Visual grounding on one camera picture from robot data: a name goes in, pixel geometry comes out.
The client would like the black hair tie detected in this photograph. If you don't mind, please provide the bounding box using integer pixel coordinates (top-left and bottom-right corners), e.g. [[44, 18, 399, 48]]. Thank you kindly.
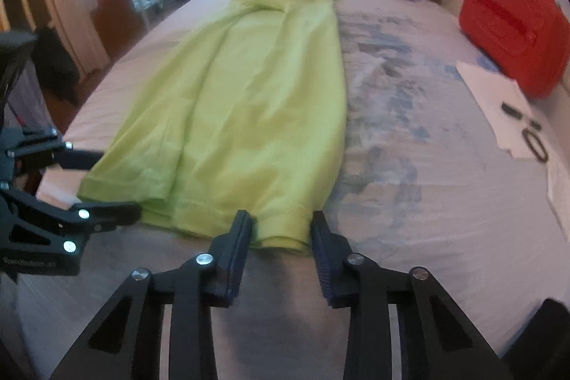
[[520, 127, 550, 164]]

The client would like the floral blue bed sheet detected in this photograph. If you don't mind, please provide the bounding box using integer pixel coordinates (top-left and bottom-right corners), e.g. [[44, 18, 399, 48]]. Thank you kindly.
[[15, 0, 569, 379]]

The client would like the white paper sheet front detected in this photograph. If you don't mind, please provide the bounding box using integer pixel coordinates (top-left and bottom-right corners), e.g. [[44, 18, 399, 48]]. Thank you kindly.
[[456, 62, 534, 159]]

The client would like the lime green garment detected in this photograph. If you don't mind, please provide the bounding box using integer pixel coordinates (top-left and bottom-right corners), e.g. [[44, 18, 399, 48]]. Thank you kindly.
[[77, 0, 347, 253]]

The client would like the red bear suitcase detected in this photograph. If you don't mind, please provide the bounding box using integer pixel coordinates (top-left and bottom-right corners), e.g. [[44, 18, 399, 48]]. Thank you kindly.
[[459, 0, 569, 99]]

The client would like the white paper sheet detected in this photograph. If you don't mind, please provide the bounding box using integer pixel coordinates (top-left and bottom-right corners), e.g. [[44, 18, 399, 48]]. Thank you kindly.
[[456, 62, 534, 159], [547, 153, 570, 240]]

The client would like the white paper sheet back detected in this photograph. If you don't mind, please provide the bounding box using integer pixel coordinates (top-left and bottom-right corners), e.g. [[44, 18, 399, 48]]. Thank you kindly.
[[547, 153, 570, 240]]

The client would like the black marker pen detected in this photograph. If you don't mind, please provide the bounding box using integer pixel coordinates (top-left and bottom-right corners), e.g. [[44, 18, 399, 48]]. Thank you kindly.
[[501, 102, 542, 131]]

